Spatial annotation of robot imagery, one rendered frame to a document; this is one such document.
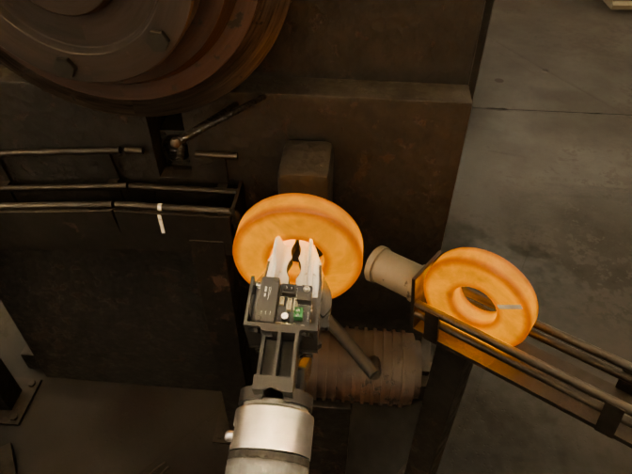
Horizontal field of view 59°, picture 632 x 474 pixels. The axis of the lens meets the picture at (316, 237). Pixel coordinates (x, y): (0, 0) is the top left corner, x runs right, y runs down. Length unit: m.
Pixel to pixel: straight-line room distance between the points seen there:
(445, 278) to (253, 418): 0.37
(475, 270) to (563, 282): 1.17
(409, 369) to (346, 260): 0.33
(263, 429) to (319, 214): 0.23
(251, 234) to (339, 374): 0.37
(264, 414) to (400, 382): 0.45
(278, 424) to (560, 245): 1.61
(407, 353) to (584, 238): 1.25
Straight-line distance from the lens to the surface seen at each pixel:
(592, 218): 2.18
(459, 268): 0.76
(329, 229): 0.61
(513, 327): 0.78
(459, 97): 0.89
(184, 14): 0.65
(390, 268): 0.83
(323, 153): 0.86
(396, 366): 0.93
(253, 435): 0.52
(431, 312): 0.81
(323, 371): 0.93
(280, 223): 0.62
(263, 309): 0.54
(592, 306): 1.87
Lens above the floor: 1.29
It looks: 43 degrees down
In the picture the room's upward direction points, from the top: straight up
